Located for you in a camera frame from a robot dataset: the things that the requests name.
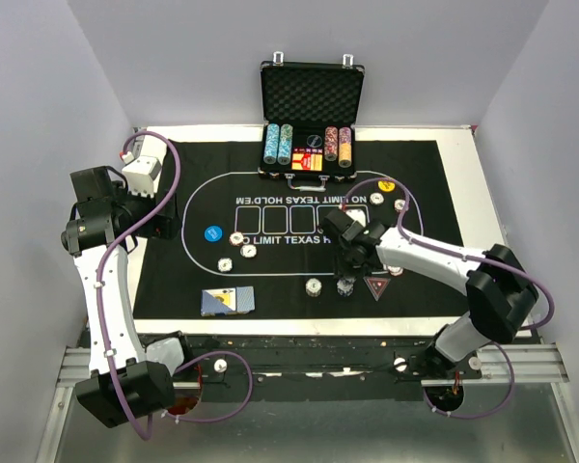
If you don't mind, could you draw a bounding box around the aluminium mounting rail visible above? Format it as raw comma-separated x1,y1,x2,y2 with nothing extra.
56,344,569,388

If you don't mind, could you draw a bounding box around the white table board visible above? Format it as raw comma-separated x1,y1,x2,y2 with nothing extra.
135,124,505,338

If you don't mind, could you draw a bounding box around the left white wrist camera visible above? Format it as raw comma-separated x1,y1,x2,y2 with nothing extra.
120,136,162,198

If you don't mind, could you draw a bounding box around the grey white chip stack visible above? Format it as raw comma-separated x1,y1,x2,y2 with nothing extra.
305,278,322,297

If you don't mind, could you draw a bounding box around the red purple chip row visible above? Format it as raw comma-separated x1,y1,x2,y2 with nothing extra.
324,126,339,161

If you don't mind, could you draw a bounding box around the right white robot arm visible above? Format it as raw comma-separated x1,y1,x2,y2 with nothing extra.
319,208,538,378

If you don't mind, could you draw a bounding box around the red card deck in case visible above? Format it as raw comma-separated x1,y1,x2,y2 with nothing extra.
290,148,323,172

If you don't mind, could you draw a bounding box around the black poker table mat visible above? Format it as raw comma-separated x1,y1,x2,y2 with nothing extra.
134,141,467,319

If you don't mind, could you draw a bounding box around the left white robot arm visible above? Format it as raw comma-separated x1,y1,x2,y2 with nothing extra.
61,166,195,428

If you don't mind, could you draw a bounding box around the black aluminium chip case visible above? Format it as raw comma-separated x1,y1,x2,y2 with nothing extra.
258,51,366,193

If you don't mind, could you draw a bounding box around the purple cable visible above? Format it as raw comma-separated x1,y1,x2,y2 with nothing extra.
341,178,556,420
98,129,255,443

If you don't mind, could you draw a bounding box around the red white chip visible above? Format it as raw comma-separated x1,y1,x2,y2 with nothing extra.
394,199,406,212
229,231,246,247

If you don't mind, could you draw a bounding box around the teal grey chip row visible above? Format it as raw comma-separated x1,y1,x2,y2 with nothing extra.
277,123,293,165

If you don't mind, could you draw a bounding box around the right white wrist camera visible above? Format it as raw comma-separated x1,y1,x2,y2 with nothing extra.
345,208,368,227

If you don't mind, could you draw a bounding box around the yellow round blind button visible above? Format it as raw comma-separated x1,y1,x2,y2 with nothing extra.
377,179,396,193

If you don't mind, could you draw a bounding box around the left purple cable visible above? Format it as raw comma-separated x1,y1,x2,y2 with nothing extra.
98,129,255,443

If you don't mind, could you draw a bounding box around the blue round blind button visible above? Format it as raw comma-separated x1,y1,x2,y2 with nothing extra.
204,225,223,243

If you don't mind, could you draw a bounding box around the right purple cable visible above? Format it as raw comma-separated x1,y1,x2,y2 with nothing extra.
341,178,556,420

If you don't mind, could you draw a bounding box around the light blue chip row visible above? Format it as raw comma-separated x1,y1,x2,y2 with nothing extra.
262,123,280,164

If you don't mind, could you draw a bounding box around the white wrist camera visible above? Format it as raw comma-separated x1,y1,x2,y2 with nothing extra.
120,136,162,198
345,208,368,227

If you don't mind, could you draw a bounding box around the blue white chip stack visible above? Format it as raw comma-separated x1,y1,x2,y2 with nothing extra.
337,279,355,297

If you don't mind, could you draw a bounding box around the orange chip row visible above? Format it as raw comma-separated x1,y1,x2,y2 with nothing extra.
338,127,352,168

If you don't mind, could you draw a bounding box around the triangular dealer button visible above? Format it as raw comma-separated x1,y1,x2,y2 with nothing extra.
363,276,390,302

